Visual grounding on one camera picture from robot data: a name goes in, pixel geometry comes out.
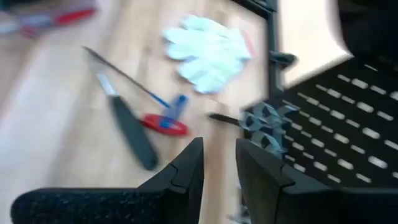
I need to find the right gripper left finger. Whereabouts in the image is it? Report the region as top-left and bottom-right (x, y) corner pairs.
(10, 136), (205, 224)

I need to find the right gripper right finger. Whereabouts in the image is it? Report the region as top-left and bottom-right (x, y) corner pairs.
(235, 138), (398, 224)

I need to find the blue black handled screwdriver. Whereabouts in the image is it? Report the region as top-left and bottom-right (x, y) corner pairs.
(93, 62), (160, 171)

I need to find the blue loop handled tool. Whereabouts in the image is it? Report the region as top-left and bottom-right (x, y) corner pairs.
(81, 45), (190, 129)

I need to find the black pegboard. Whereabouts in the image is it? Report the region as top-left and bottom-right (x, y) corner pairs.
(231, 0), (398, 190)

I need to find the white work glove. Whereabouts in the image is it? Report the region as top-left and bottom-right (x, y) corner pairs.
(163, 14), (253, 62)
(177, 55), (246, 95)

